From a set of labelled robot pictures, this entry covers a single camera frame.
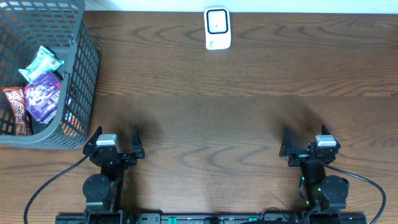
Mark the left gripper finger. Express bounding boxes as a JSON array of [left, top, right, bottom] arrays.
[[131, 126, 145, 159], [83, 126, 103, 155]]

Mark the small orange box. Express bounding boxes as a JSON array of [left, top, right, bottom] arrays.
[[62, 113, 83, 138]]

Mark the purple noodle packet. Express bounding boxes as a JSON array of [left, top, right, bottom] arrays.
[[24, 72, 62, 124]]

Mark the red orange snack bar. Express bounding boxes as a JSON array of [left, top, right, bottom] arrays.
[[2, 86, 32, 136]]

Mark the mint green snack packet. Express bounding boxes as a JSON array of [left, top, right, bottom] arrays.
[[18, 46, 65, 83]]

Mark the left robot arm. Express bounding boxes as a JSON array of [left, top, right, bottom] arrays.
[[83, 126, 145, 223]]

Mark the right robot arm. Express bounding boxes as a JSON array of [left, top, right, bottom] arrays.
[[279, 126, 349, 223]]

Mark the white barcode scanner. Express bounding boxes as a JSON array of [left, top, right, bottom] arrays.
[[203, 7, 231, 50]]

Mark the grey plastic mesh basket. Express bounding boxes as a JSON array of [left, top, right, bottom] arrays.
[[1, 0, 100, 149]]

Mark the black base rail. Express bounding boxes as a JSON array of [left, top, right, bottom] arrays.
[[55, 212, 368, 224]]

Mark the right black cable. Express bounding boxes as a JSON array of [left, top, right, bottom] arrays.
[[313, 155, 387, 224]]

